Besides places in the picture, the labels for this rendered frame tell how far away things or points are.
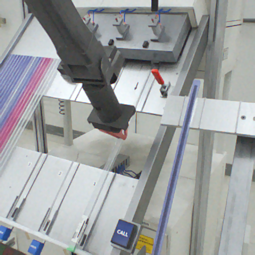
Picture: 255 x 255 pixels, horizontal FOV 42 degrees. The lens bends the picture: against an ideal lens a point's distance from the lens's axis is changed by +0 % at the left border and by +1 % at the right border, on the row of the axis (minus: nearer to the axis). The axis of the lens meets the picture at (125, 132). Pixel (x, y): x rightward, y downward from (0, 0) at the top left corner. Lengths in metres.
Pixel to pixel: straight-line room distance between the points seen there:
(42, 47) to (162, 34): 0.47
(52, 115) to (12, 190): 2.56
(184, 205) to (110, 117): 0.51
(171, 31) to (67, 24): 0.44
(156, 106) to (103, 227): 0.33
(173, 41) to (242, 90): 1.66
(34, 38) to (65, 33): 0.73
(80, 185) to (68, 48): 0.38
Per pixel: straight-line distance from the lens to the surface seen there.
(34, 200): 0.91
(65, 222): 0.83
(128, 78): 0.96
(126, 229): 0.71
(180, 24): 0.95
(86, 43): 0.60
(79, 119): 3.26
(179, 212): 1.10
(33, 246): 0.85
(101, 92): 0.68
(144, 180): 0.77
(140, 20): 1.01
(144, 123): 2.87
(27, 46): 1.27
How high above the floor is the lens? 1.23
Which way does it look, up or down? 20 degrees down
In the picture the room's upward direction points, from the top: straight up
